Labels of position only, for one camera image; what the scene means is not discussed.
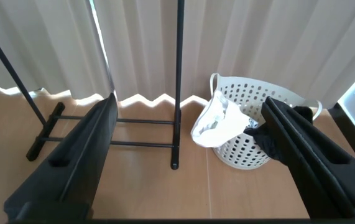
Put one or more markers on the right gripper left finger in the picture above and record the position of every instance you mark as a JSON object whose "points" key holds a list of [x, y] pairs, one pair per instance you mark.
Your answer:
{"points": [[77, 186]]}

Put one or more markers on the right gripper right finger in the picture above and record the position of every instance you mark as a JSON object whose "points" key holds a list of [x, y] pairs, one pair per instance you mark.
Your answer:
{"points": [[326, 186]]}

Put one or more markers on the white printed shirt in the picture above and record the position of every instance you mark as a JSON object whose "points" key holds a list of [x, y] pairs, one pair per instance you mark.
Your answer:
{"points": [[220, 124]]}

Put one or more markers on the white laundry basket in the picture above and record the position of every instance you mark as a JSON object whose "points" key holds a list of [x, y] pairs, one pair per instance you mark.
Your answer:
{"points": [[242, 149]]}

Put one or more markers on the black clothes rack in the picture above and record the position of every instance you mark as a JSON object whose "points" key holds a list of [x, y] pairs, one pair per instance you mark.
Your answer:
{"points": [[179, 62]]}

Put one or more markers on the black garment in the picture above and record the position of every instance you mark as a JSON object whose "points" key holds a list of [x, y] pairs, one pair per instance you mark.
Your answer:
{"points": [[264, 140]]}

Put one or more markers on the beige curtain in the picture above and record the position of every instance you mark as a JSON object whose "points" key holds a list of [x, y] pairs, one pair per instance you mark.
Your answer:
{"points": [[242, 37]]}

